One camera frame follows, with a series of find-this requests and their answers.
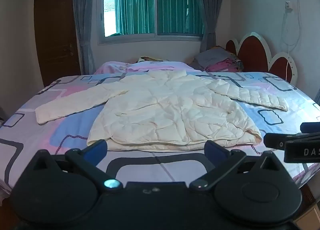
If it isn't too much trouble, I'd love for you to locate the white cable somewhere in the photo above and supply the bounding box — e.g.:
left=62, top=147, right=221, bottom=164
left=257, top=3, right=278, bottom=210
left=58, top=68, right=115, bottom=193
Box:
left=281, top=7, right=302, bottom=80

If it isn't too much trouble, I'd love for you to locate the green curtain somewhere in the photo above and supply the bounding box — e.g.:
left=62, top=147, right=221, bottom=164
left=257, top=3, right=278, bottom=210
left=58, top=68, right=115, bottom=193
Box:
left=114, top=0, right=204, bottom=36

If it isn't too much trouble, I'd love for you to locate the red and white headboard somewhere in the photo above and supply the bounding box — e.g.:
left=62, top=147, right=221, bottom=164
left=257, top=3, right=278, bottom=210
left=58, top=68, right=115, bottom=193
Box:
left=225, top=32, right=298, bottom=84

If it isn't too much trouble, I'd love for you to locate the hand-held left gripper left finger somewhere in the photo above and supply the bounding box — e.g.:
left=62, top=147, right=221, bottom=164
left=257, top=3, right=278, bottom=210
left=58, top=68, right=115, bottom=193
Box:
left=30, top=139, right=123, bottom=193

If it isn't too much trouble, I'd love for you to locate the grey curtain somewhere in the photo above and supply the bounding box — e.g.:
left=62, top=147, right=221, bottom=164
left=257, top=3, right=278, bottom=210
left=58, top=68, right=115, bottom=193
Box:
left=195, top=0, right=224, bottom=55
left=72, top=0, right=100, bottom=75

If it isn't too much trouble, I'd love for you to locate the white puffer jacket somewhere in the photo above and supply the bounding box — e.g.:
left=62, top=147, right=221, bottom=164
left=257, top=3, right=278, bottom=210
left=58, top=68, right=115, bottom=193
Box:
left=35, top=69, right=290, bottom=152

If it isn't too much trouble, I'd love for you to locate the pink quilt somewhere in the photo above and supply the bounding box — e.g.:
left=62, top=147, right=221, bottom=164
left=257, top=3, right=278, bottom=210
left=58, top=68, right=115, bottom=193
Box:
left=94, top=60, right=203, bottom=75

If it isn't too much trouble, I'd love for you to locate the bed with patterned sheet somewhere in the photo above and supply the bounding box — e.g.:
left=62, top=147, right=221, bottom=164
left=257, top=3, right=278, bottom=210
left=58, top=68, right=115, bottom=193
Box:
left=0, top=60, right=320, bottom=203

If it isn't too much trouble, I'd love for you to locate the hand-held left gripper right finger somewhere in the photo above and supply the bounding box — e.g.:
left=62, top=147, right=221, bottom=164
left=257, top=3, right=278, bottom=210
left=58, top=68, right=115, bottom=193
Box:
left=189, top=141, right=288, bottom=192

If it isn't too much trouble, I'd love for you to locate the brown wooden door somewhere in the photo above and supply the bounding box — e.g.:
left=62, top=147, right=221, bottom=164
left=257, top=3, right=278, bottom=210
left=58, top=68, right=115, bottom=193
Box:
left=34, top=0, right=82, bottom=88

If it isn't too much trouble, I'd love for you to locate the window with white frame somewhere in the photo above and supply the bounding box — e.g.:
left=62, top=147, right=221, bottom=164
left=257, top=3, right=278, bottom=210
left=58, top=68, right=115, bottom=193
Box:
left=97, top=0, right=204, bottom=45

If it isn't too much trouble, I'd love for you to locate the pile of folded clothes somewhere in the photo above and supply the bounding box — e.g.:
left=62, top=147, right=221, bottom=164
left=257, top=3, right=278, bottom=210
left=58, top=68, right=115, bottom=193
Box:
left=191, top=45, right=244, bottom=73

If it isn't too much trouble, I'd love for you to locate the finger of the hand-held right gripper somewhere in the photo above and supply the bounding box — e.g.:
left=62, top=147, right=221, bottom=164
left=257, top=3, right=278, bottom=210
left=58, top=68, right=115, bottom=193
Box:
left=264, top=131, right=320, bottom=150
left=300, top=122, right=320, bottom=133

